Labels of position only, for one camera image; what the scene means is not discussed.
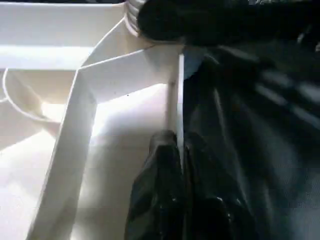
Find white plastic table top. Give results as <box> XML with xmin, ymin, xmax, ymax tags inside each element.
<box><xmin>0</xmin><ymin>0</ymin><xmax>203</xmax><ymax>240</ymax></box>

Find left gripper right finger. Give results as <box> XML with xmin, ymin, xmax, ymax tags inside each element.
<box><xmin>184</xmin><ymin>132</ymin><xmax>253</xmax><ymax>240</ymax></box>

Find black work mat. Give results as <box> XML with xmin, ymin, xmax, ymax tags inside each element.
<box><xmin>179</xmin><ymin>0</ymin><xmax>320</xmax><ymax>240</ymax></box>

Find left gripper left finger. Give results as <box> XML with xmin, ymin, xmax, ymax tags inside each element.
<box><xmin>126</xmin><ymin>129</ymin><xmax>185</xmax><ymax>240</ymax></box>

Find white plastic table leg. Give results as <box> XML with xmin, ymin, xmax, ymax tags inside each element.
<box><xmin>123</xmin><ymin>0</ymin><xmax>156</xmax><ymax>38</ymax></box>

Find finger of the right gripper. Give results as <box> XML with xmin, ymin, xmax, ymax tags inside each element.
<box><xmin>137</xmin><ymin>0</ymin><xmax>320</xmax><ymax>48</ymax></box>

